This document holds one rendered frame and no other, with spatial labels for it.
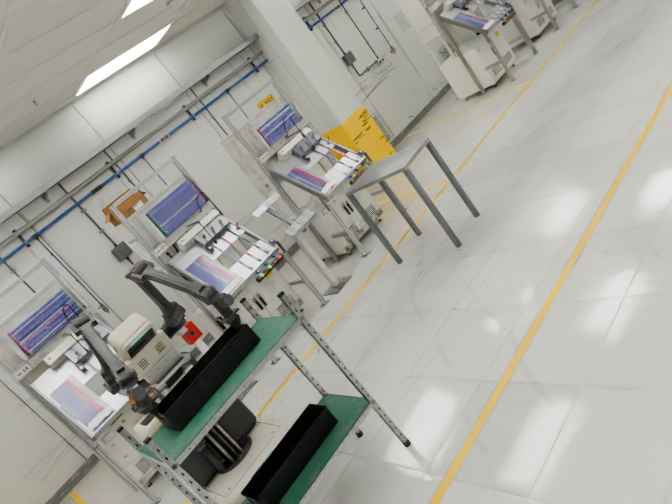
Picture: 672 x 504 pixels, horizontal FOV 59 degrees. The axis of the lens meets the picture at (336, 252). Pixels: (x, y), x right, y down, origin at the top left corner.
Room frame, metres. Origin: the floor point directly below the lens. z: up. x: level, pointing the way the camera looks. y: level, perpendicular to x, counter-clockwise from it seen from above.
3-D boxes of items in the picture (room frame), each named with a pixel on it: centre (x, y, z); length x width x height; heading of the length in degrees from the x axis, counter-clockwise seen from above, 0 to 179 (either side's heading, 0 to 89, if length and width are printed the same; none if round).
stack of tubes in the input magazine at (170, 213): (5.49, 0.90, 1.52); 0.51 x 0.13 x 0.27; 122
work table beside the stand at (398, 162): (4.74, -0.76, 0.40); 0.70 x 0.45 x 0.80; 39
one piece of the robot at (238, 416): (3.41, 1.33, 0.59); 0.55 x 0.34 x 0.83; 123
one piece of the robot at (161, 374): (3.09, 1.11, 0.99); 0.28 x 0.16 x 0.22; 123
